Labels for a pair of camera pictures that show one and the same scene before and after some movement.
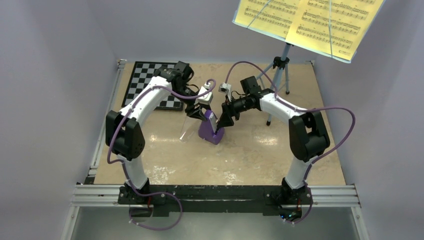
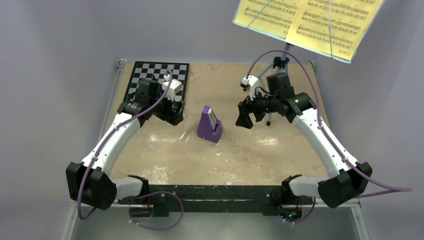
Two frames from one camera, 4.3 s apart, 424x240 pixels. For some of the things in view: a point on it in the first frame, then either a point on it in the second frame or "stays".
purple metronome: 207,130 stays
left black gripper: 197,113 -> 172,117
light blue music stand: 280,63 stays
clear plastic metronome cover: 190,129 stays
